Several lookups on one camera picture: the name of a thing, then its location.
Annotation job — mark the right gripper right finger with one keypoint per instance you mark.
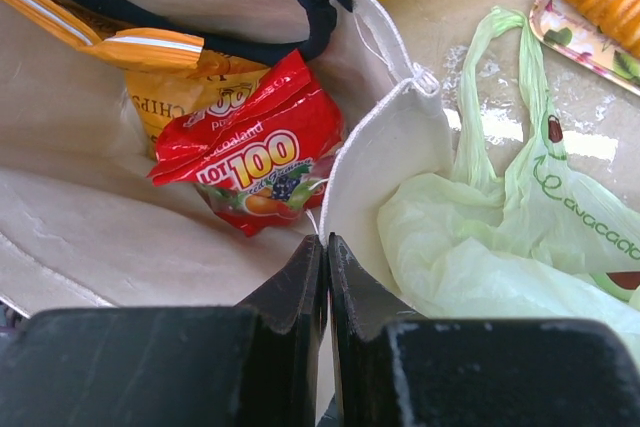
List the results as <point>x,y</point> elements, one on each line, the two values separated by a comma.
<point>395,367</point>

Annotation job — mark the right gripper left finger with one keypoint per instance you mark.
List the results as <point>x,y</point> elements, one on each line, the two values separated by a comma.
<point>251,364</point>

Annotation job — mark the light green plastic bag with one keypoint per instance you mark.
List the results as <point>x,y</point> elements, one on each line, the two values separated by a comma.
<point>538,241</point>

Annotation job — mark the red gummy candy bag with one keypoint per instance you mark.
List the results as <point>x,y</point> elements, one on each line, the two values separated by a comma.
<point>266,162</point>

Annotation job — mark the cream canvas tote bag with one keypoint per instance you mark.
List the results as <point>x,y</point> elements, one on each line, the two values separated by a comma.
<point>81,224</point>

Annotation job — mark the orange kettle chips bag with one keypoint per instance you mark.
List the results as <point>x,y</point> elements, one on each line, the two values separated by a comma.
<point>167,74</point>

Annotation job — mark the floral bread tray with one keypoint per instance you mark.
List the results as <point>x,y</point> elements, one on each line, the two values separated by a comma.
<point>560,27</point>

